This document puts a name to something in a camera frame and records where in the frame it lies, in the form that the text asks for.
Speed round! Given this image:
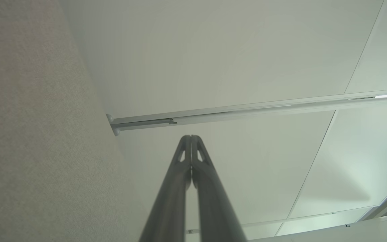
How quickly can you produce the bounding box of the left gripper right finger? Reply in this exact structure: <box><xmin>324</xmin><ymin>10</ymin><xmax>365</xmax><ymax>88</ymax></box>
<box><xmin>191</xmin><ymin>135</ymin><xmax>248</xmax><ymax>242</ymax></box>

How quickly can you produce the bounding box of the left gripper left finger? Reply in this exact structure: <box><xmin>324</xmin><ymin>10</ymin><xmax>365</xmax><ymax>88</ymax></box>
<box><xmin>139</xmin><ymin>135</ymin><xmax>192</xmax><ymax>242</ymax></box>

